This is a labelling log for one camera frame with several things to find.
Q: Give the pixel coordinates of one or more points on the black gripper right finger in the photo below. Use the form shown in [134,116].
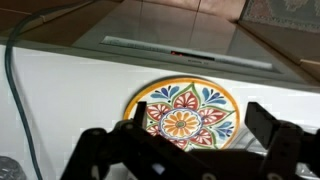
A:
[286,150]

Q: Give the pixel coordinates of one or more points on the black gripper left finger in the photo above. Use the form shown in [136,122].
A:
[90,150]

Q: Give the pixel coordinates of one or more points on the floral ceramic plate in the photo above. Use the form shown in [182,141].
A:
[186,100]

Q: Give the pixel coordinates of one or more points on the patterned floor rug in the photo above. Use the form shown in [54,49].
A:
[283,13]

